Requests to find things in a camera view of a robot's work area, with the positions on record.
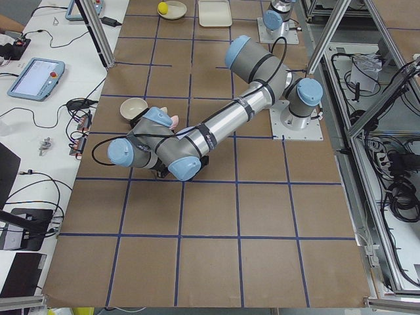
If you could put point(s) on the yellow bread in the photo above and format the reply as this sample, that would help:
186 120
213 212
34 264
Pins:
163 8

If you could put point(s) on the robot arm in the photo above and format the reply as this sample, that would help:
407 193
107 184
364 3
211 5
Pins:
278 14
268 78

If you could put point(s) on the pink plate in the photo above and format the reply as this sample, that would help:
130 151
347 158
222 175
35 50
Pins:
175 121

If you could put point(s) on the beige round plate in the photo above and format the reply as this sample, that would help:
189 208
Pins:
176 10

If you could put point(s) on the black dish rack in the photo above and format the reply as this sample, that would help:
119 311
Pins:
153 141

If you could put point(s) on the cream bowl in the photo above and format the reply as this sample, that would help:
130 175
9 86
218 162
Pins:
131 107

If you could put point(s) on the usb hub adapters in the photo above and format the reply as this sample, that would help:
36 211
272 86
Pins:
78 137

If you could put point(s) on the cream rectangular tray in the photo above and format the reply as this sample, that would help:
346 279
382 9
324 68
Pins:
214 14

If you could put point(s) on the black power adapter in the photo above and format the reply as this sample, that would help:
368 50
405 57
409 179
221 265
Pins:
110 21

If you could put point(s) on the white box in cabinet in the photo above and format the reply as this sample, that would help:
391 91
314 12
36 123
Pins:
365 71

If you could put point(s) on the teach pendant near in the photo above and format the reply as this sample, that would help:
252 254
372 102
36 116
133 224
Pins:
37 79

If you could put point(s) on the black device box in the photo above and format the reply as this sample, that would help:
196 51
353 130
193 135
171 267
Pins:
23 275

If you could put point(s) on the small circuit board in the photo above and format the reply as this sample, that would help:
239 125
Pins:
16 50

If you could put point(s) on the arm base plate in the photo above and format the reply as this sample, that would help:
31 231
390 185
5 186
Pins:
288 30
286 126

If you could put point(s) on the aluminium frame post left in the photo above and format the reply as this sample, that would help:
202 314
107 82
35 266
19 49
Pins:
96 31

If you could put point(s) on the aluminium frame post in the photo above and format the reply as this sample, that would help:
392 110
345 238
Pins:
327 34
96 31

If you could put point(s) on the aluminium frame post right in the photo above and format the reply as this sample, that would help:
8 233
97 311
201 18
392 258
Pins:
327 34

